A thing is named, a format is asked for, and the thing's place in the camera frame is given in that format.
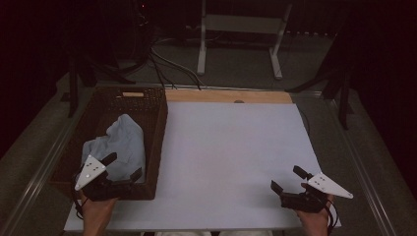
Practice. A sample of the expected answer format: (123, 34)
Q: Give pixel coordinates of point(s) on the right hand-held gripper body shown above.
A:
(327, 187)

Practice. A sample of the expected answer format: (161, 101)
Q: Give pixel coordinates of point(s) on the white metal stand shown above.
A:
(241, 23)

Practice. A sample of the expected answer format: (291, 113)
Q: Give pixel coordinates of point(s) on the person's right hand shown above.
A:
(316, 219)

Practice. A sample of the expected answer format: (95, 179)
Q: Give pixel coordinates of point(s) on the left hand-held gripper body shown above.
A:
(89, 171)

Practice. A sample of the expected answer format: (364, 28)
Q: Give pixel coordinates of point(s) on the light blue garment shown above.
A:
(126, 141)

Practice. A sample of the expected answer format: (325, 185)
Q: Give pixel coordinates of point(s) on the brown wicker basket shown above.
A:
(98, 111)

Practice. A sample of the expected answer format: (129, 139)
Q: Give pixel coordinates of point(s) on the metal frame rail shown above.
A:
(364, 177)
(42, 170)

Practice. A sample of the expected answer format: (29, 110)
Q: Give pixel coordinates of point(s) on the person's left hand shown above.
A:
(96, 209)

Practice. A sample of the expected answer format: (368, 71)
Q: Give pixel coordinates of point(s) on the black floor stand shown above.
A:
(343, 98)
(73, 88)

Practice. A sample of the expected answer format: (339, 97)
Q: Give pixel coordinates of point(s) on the white table mat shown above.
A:
(226, 147)

